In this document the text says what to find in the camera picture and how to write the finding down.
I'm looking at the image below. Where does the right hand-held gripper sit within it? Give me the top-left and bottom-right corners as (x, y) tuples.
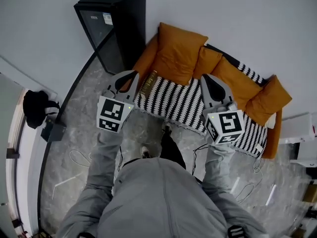
(200, 74), (245, 146)

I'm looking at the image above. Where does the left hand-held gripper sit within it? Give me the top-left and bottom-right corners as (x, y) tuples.
(97, 69), (141, 134)

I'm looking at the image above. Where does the brown gold book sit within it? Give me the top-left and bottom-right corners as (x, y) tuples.
(138, 69), (159, 97)

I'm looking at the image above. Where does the orange sofa seat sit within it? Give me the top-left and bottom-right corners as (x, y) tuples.
(122, 22), (293, 160)

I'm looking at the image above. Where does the person's right forearm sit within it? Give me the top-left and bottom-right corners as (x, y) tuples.
(201, 139), (240, 195)

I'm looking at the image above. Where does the person's left forearm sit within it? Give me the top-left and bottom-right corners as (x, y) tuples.
(84, 129), (124, 198)

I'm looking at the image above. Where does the long orange cushion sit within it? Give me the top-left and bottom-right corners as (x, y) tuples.
(210, 56), (263, 112)

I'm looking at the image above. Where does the small orange cushion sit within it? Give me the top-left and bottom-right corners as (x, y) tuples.
(192, 46), (223, 80)

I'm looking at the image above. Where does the black white striped blanket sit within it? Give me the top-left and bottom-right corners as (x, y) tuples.
(133, 61), (270, 158)

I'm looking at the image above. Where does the large orange cushion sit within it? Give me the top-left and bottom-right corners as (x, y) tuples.
(150, 22), (209, 86)

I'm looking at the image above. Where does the square orange cushion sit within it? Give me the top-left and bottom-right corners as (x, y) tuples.
(245, 74), (293, 127)

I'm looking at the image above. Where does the black glass-door cabinet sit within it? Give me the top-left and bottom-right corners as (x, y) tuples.
(73, 0), (147, 75)

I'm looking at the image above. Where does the person's black trouser leg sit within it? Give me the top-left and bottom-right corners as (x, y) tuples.
(159, 132), (187, 170)

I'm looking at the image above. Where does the black box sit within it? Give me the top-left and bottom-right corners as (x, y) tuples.
(41, 120), (67, 143)

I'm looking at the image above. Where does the black backpack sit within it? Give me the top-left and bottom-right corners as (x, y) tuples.
(22, 89), (61, 130)

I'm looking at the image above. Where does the white cabinet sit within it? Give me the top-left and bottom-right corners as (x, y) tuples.
(277, 112), (317, 168)

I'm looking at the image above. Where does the person's grey jacket torso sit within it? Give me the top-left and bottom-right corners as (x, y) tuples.
(56, 156), (269, 238)

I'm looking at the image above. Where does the black cable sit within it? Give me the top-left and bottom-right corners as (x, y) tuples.
(116, 146), (124, 173)
(191, 143), (209, 176)

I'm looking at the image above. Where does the white floor cable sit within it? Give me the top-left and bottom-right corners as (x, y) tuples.
(69, 149), (92, 169)
(234, 156), (264, 203)

